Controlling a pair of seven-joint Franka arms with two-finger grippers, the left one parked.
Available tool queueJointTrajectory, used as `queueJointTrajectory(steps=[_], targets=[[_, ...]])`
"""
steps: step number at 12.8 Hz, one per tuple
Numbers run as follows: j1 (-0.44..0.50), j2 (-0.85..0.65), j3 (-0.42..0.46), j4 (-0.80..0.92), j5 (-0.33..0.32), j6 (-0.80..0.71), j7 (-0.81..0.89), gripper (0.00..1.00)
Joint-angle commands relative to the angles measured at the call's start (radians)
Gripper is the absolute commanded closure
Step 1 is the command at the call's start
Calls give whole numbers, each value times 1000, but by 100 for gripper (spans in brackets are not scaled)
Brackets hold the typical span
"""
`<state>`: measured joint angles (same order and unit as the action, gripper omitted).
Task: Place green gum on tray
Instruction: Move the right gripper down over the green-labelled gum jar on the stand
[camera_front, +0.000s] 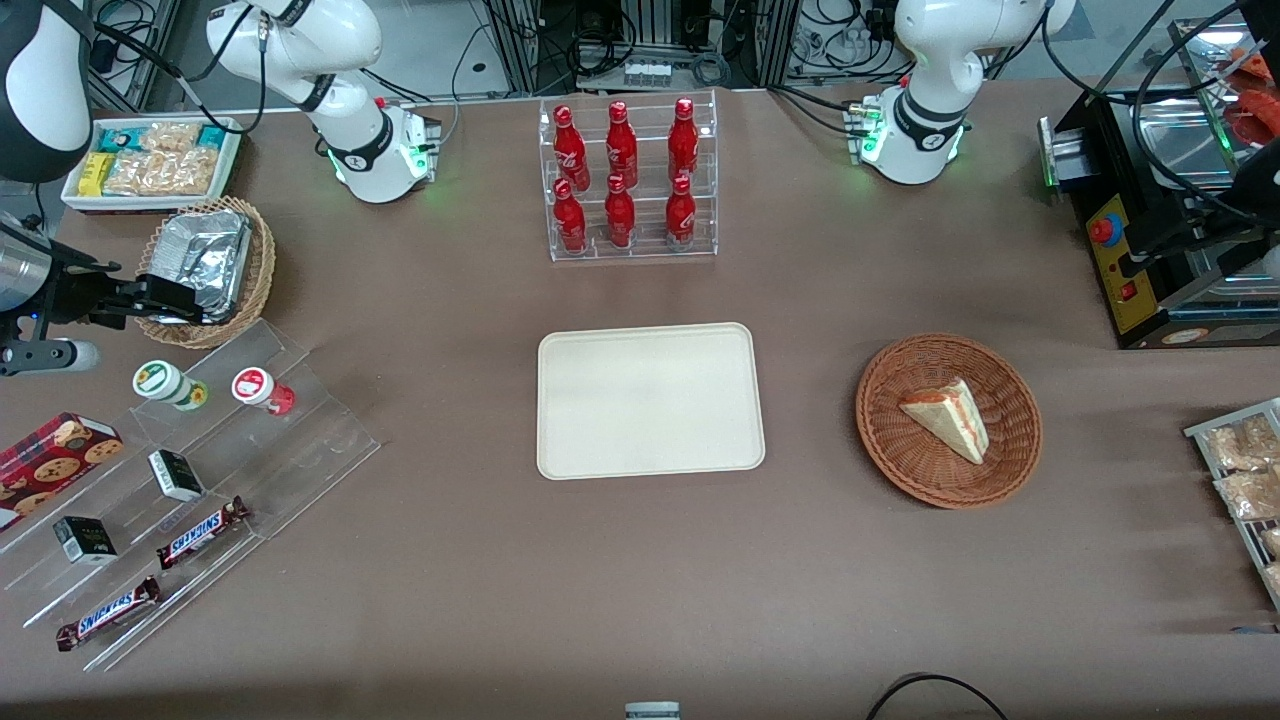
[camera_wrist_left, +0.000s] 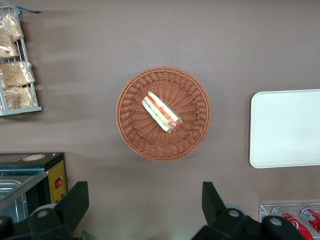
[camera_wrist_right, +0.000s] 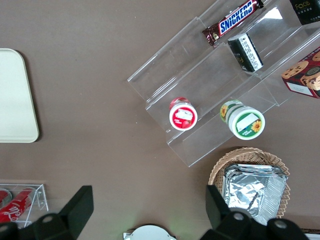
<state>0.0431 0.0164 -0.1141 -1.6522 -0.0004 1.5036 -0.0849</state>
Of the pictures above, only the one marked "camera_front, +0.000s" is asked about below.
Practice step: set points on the silver foil container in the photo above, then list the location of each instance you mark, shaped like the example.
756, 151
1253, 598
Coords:
205, 250

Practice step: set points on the clear bag of nuts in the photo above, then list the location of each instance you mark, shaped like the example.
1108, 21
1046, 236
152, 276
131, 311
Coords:
165, 172

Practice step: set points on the snickers bar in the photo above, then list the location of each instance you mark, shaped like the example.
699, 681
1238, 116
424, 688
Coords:
108, 613
200, 533

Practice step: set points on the beige plastic tray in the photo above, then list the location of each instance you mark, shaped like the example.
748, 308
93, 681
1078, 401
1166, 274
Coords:
650, 400

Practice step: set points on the red lid yogurt cup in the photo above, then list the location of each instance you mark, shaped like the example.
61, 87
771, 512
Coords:
255, 386

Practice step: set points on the triangular wrapped sandwich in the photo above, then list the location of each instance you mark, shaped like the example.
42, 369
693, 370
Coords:
950, 415

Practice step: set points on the red food item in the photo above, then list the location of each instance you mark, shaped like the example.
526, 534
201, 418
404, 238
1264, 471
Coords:
1255, 110

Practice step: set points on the white snack bin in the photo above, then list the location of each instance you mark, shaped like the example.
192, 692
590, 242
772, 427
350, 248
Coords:
230, 165

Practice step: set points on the clear acrylic bottle rack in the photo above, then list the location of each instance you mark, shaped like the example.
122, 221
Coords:
645, 255

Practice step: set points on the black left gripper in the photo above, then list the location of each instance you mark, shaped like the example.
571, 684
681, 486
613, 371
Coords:
1186, 225

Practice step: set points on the clear acrylic stepped stand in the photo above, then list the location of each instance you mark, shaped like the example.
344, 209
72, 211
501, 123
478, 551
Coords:
300, 450

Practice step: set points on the grey box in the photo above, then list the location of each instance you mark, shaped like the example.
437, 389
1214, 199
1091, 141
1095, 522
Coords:
652, 711

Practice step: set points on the round brown wicker basket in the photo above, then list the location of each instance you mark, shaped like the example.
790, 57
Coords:
900, 460

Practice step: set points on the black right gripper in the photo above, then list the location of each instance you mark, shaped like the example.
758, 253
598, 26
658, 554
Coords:
72, 296

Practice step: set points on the small black box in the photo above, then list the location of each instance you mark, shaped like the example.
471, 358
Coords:
177, 476
85, 540

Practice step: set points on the clear bag of crackers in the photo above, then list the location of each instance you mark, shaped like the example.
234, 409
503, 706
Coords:
1250, 495
1240, 445

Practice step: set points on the red cola bottle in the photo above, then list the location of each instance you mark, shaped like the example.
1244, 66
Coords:
570, 222
620, 218
681, 215
569, 145
683, 140
621, 145

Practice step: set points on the yellow snack packet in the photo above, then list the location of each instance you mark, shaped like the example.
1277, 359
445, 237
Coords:
96, 174

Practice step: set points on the black conveyor toaster machine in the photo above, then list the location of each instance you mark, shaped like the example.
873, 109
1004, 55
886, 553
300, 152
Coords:
1150, 300

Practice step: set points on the red cookie box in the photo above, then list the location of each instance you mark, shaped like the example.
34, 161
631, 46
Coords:
45, 460

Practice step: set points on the white power strip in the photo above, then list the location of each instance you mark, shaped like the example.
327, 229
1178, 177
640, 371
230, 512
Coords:
647, 73

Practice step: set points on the light wicker basket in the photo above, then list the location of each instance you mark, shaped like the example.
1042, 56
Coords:
260, 270

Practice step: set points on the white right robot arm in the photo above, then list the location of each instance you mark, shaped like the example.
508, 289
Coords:
352, 150

